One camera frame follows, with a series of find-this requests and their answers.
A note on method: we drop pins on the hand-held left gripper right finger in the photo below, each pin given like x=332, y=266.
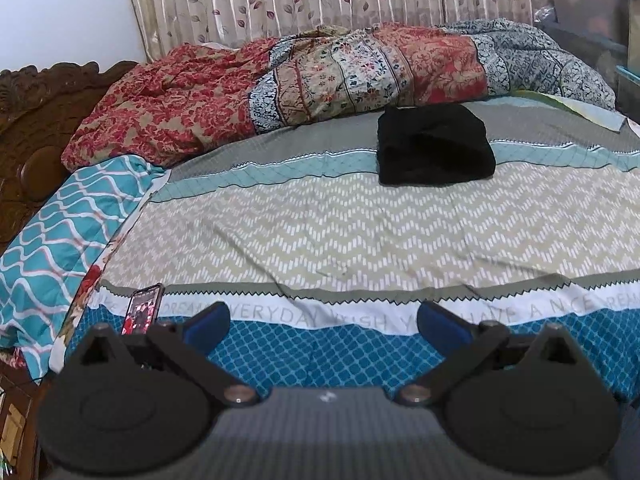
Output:
x=440, y=327

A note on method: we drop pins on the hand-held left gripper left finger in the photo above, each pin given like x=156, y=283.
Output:
x=210, y=325

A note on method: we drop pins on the black pants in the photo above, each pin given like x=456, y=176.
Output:
x=432, y=147

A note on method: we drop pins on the smartphone with lit screen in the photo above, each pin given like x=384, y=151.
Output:
x=145, y=307

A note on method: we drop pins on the patterned teal and beige bedsheet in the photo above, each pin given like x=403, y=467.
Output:
x=360, y=230

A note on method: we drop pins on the teal wave pattern pillow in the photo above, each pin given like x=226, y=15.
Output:
x=65, y=230

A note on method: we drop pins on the carved wooden headboard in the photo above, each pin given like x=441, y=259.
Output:
x=40, y=125

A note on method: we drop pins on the red floral patchwork quilt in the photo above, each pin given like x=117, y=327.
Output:
x=320, y=80

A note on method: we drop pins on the teal rimmed storage container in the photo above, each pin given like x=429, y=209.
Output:
x=629, y=92

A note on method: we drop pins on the clear storage box teal lid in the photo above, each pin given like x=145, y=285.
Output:
x=590, y=5

